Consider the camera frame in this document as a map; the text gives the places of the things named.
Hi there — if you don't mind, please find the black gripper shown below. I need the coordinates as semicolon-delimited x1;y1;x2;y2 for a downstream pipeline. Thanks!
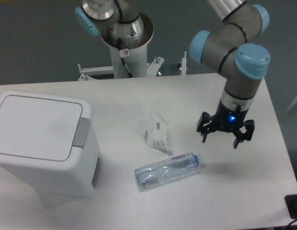
196;101;255;149

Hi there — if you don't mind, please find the white push-lid trash can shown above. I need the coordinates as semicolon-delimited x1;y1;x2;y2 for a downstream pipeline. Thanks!
0;90;101;196

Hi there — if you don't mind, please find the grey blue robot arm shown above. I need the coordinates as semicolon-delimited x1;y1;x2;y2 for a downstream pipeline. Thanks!
75;0;271;147

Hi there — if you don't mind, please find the crumpled white paper wrapper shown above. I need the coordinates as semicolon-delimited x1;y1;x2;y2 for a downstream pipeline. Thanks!
142;113;172;155

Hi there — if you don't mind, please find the crushed clear plastic bottle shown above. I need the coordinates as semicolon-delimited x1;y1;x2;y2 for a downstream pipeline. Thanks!
134;152;204;190

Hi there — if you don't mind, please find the black device at table edge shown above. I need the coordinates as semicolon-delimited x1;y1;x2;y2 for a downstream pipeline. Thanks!
285;194;297;219

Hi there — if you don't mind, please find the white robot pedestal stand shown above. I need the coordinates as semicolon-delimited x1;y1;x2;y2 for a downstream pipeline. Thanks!
75;8;165;81

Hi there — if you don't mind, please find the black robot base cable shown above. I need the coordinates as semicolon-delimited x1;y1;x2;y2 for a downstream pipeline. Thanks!
116;37;135;79

